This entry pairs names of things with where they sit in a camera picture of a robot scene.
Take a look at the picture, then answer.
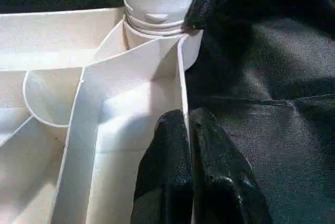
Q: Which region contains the black plastic mat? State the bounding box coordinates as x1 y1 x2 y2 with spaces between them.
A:
0 0 335 224

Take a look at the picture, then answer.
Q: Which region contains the white plastic table top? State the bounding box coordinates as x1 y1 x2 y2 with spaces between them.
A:
0 5 204 224

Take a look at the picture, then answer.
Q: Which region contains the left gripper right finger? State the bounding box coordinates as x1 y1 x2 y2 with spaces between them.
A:
188 107 274 224

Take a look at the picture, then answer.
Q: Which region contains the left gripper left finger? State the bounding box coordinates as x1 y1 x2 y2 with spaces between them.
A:
130 110 193 224

